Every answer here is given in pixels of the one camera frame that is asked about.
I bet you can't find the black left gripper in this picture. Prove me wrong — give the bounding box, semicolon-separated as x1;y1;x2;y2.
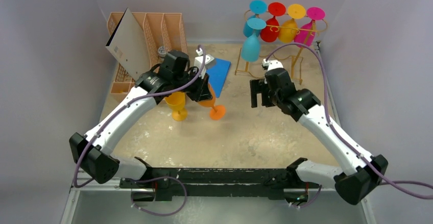
172;67;212;102

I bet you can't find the orange wine glass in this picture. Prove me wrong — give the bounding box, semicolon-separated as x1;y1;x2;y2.
198;84;226;120

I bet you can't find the yellow front wine glass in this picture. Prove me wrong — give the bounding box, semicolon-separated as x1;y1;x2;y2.
164;92;187;121

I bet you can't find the yellow wine glass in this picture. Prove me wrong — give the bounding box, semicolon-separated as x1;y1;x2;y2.
278;4;306;43
164;92;187;121

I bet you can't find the light blue front wine glass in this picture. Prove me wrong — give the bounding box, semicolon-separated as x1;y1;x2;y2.
241;16;266;62

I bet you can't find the light blue wine glass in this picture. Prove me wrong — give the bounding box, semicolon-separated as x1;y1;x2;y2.
241;16;266;62
243;0;268;37

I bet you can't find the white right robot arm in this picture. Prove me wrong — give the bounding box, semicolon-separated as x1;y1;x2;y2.
250;68;389;205

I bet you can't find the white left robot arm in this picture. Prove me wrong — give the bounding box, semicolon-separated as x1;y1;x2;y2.
69;46;215;188

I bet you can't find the red wine glass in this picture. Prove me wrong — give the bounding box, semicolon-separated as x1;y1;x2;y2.
260;2;286;43

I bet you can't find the yellow rear wine glass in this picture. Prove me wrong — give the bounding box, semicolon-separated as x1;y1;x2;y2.
278;4;306;43

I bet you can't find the magenta wine glass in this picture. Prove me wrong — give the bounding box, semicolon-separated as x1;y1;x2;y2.
294;7;326;46

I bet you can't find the light blue rear wine glass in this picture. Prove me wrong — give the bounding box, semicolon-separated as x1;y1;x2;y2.
243;0;268;37

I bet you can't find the blue notebook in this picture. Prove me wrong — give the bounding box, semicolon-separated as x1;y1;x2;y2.
206;58;231;98

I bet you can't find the small jar in organizer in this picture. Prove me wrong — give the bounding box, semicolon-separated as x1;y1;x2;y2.
157;46;166;59

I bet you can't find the pink plastic file organizer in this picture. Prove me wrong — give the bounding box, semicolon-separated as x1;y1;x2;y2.
107;12;187;102

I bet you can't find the grey board in organizer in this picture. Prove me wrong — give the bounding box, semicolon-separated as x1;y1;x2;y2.
106;8;151;80

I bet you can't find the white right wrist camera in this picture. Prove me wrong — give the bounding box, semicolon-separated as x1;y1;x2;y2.
261;59;284;71

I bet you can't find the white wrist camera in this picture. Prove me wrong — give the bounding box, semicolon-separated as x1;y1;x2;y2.
194;47;217;79
261;59;284;71

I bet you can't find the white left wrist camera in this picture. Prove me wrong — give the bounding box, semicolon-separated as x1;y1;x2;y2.
194;47;217;79

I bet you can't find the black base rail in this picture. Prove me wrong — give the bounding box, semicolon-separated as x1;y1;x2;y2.
119;167;319;201

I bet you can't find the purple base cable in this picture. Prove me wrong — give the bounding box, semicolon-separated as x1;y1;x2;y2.
130;177;189;217

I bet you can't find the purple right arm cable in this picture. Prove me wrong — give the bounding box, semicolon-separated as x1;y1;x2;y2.
264;42;433;201

